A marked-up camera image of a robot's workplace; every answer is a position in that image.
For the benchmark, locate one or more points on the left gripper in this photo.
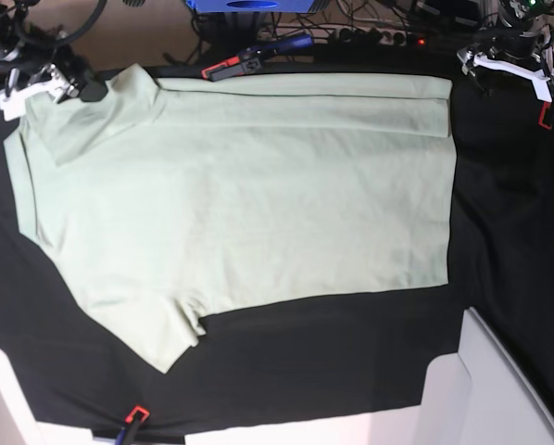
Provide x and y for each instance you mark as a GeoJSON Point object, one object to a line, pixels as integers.
{"type": "Point", "coordinates": [526, 54]}

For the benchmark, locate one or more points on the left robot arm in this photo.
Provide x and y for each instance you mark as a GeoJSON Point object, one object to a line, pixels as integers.
{"type": "Point", "coordinates": [520, 15]}

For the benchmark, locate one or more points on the red black clamp top centre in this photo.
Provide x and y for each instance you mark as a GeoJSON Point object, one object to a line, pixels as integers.
{"type": "Point", "coordinates": [251, 59]}

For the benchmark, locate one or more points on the red blue clamp bottom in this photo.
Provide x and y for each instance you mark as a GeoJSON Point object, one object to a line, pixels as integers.
{"type": "Point", "coordinates": [133, 422]}

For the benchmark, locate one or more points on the red black clamp right edge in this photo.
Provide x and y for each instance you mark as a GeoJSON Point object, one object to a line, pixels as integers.
{"type": "Point", "coordinates": [546, 116]}

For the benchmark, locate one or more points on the white table frame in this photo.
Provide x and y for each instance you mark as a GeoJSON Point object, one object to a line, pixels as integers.
{"type": "Point", "coordinates": [480, 395]}
{"type": "Point", "coordinates": [17, 423]}

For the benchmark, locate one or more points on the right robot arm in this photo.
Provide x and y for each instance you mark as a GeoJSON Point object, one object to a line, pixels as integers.
{"type": "Point", "coordinates": [35, 61]}

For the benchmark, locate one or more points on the light green T-shirt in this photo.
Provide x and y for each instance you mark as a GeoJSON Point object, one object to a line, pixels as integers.
{"type": "Point", "coordinates": [171, 200]}

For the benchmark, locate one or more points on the white table frame right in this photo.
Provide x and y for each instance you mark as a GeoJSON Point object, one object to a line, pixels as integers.
{"type": "Point", "coordinates": [480, 395]}

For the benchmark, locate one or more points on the black power strip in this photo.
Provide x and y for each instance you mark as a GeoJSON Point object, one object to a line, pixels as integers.
{"type": "Point", "coordinates": [377, 36]}

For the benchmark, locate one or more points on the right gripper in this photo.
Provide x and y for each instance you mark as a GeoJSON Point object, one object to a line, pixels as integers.
{"type": "Point", "coordinates": [52, 81]}

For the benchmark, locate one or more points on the white table frame left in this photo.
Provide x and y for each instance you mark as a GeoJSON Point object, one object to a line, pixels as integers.
{"type": "Point", "coordinates": [17, 423]}

